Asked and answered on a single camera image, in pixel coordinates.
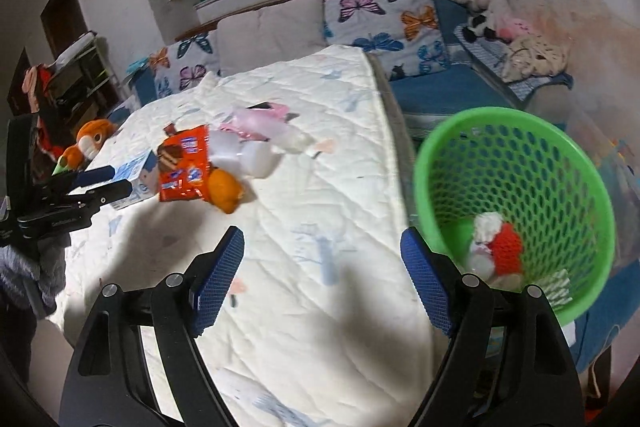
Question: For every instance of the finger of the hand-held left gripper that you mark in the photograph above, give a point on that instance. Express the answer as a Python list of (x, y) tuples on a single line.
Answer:
[(95, 175), (110, 194)]

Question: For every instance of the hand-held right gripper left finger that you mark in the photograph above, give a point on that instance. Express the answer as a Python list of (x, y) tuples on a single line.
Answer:
[(220, 277)]

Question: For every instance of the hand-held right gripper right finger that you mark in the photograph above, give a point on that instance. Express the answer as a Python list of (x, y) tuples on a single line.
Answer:
[(425, 277)]

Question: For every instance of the blue white milk carton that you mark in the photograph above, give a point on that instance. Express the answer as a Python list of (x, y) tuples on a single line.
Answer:
[(137, 177)]

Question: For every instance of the orange snack wrapper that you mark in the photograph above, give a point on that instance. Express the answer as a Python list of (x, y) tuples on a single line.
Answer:
[(185, 167)]

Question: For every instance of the white foam net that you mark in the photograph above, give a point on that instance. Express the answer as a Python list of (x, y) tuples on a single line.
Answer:
[(487, 227)]

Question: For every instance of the red foam fruit net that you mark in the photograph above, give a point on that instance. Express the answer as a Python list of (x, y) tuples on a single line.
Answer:
[(507, 247)]

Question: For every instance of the green plastic mesh basket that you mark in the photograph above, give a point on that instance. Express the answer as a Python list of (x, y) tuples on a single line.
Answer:
[(425, 167)]

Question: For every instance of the small clear plastic cup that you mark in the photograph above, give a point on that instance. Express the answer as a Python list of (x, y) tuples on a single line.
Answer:
[(259, 159)]

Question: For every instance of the pink clear ribbed cup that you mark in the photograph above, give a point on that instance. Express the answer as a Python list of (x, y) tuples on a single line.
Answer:
[(255, 122)]

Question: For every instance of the orange monkey plush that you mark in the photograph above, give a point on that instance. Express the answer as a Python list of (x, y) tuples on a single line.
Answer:
[(92, 142)]

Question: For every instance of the red hanging clothes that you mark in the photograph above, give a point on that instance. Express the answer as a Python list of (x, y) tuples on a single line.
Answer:
[(42, 107)]

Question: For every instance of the white printed quilt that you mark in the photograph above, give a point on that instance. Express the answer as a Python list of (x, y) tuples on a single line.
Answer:
[(310, 297)]

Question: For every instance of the metal shelf rack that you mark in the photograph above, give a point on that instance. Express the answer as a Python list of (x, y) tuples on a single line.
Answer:
[(85, 77)]

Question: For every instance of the light blue plastic item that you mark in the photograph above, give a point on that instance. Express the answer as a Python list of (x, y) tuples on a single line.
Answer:
[(137, 66)]

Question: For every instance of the small butterfly print pillow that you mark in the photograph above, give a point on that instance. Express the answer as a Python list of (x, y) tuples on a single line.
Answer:
[(185, 62)]

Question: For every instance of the dark wooden door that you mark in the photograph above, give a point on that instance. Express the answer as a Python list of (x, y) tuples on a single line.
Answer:
[(62, 12)]

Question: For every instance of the grey mattress pad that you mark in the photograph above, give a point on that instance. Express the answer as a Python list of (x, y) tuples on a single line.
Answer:
[(395, 107)]

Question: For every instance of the wooden headboard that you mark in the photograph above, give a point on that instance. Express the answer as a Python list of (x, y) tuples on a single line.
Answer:
[(200, 27)]

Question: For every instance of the blue bed sheet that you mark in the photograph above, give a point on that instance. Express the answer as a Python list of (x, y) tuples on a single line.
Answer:
[(440, 94)]

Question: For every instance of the grey pillow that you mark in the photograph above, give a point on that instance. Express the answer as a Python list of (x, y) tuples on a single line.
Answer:
[(270, 32)]

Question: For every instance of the blue checked cloth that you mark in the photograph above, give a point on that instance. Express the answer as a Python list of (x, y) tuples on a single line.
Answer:
[(482, 54)]

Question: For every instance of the clear plastic storage box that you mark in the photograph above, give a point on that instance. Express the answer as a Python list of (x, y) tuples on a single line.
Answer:
[(615, 147)]

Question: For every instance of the beige spotted cloth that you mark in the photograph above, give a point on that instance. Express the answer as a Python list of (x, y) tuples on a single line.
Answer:
[(537, 57)]

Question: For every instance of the large butterfly print pillow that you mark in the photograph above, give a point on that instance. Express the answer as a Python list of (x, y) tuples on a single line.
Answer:
[(385, 27)]

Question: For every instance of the pink plush toy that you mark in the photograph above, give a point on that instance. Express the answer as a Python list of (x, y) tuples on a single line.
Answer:
[(517, 28)]

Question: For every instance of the black white cow plush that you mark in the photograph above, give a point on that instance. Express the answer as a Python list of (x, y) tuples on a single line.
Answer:
[(480, 4)]

